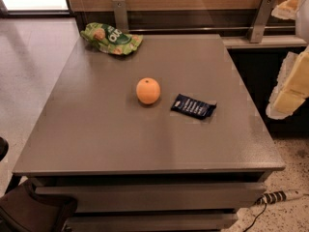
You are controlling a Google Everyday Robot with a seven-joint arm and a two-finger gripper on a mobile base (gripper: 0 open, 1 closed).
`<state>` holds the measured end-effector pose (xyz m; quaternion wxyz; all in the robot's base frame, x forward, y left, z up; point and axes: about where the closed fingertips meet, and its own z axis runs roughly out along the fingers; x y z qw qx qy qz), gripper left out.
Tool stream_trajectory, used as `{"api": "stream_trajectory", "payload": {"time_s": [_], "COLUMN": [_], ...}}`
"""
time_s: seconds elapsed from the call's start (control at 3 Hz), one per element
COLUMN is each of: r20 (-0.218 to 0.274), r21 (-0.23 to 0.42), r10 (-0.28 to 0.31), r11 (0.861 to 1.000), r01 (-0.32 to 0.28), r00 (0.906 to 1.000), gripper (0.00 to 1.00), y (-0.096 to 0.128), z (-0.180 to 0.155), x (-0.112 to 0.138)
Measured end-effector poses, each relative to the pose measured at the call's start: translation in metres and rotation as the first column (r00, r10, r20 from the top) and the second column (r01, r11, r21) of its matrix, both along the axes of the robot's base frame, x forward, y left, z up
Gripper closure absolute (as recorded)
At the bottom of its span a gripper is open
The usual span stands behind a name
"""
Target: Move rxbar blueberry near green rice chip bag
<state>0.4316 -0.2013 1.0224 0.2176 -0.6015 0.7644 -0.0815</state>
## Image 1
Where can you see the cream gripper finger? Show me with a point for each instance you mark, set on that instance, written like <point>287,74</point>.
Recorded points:
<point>286,10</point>
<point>292,88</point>

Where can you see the blue rxbar blueberry wrapper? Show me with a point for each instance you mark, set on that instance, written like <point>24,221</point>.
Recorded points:
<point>192,108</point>

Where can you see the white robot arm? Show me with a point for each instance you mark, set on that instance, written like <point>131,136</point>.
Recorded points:
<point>302,23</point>

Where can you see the green rice chip bag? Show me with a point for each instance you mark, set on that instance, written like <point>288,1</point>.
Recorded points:
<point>109,39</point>

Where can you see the white power strip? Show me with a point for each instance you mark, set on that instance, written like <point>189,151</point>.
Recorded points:
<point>279,196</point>

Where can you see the grey drawer cabinet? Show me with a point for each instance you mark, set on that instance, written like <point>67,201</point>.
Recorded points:
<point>93,130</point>

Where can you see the orange fruit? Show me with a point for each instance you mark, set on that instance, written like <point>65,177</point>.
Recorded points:
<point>148,90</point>

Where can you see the upper grey drawer front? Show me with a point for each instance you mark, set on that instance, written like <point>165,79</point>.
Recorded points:
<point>144,198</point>

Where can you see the grey drawer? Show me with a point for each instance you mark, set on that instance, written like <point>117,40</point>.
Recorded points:
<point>144,198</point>
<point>153,223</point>

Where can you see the lower grey drawer front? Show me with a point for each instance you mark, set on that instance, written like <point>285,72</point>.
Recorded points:
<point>153,223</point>

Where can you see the dark brown chair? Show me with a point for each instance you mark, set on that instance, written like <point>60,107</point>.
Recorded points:
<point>22,210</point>

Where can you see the right metal wall bracket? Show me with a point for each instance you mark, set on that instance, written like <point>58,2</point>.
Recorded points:
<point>257,29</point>

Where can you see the metal wall bracket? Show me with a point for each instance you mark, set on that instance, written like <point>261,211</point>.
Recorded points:
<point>257,29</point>
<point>120,15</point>

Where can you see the left metal wall bracket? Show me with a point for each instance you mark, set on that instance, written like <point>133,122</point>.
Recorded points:
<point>120,15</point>

